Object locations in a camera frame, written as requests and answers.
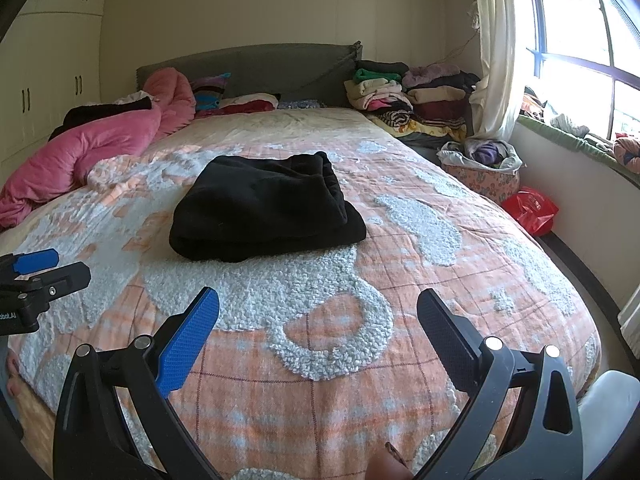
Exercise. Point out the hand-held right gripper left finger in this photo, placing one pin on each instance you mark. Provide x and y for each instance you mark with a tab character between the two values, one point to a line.
192	330

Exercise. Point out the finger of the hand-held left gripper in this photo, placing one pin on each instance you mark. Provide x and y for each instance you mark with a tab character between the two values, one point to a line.
35	261
65	275

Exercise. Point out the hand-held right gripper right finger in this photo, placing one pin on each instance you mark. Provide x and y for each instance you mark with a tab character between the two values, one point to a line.
445	330

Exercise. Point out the black sweater with orange cuffs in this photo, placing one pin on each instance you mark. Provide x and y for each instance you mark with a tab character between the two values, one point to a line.
260	210

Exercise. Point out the plastic bag of clothes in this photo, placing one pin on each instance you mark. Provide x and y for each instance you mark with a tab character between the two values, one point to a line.
480	180

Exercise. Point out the pile of folded clothes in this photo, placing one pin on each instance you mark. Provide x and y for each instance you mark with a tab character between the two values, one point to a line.
400	105

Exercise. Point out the folded clothes by headboard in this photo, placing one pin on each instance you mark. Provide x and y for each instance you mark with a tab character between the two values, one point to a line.
207	91
250	105

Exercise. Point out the dark crumpled clothes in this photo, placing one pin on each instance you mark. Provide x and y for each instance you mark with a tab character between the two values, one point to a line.
535	102

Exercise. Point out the person's right hand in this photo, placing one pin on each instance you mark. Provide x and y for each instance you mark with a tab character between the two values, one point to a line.
387	467

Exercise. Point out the person's bare foot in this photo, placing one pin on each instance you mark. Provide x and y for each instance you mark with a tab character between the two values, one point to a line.
11	375

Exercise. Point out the peach and white checked blanket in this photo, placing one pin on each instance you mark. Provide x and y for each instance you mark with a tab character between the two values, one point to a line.
310	310

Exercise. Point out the pink quilt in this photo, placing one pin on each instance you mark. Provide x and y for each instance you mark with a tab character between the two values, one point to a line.
90	155

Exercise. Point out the red plastic bag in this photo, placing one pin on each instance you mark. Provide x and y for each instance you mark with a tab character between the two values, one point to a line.
530	207

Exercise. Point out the black garment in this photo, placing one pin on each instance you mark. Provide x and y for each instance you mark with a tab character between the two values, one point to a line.
100	112

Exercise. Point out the cream wardrobe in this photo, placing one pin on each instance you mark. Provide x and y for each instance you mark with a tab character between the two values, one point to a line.
50	45

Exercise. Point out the grey white crumpled cloth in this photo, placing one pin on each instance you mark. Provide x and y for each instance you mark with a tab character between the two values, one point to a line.
567	122

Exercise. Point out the blue patterned cloth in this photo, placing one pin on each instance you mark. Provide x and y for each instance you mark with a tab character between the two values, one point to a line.
297	104

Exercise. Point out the pink grey bundled cloth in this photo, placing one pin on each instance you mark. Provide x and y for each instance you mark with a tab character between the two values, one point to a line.
627	152

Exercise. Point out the grey upholstered headboard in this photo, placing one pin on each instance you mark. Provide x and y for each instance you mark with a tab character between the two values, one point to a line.
280	70

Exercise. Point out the cream curtain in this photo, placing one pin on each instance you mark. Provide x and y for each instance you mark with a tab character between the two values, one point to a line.
495	60

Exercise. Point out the window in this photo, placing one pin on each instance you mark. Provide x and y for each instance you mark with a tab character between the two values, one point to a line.
570	10

